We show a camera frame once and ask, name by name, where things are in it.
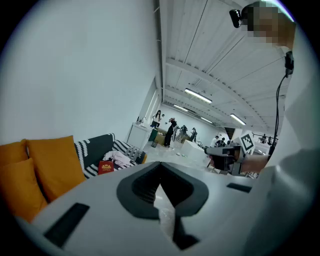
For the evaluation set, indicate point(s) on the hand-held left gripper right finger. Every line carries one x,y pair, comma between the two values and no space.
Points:
220,212

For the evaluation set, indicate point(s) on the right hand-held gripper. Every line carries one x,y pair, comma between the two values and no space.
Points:
247,142

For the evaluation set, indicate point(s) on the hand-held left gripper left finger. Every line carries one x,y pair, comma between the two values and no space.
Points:
100,200

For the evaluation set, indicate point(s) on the red book with gold print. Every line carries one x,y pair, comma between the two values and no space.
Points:
106,168

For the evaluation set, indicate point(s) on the person's right forearm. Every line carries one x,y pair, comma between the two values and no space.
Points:
255,162

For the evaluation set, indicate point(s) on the white box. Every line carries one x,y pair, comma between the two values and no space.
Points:
192,150

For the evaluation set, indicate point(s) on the ceiling light strip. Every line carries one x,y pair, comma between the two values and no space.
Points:
238,119
206,120
198,95
180,108

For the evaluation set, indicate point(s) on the pink cloth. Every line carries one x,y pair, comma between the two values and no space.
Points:
117,157

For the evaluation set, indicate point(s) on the metal railing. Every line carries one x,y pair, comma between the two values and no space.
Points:
265,138

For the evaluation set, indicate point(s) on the black and white striped blanket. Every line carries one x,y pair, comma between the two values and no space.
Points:
95,147

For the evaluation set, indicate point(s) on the cardboard box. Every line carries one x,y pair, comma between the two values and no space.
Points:
160,137

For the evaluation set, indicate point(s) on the orange cushion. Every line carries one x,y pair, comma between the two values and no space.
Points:
20,190
12,152
55,165

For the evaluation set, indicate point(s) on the grey patterned knit cloth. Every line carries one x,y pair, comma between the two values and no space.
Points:
132,152

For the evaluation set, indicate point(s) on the dark wastebasket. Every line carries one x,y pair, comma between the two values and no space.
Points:
154,144

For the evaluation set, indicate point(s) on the green bin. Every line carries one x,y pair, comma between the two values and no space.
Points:
153,134

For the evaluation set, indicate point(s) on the white cabinet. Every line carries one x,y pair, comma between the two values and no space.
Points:
137,135

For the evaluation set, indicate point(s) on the person's white shirt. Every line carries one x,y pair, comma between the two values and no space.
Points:
295,175

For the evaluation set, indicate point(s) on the black chest device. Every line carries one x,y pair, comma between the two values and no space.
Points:
289,62

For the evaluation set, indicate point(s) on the person's head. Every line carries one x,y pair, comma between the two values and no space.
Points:
270,22

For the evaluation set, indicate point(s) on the black head camera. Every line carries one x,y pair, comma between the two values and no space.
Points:
235,18

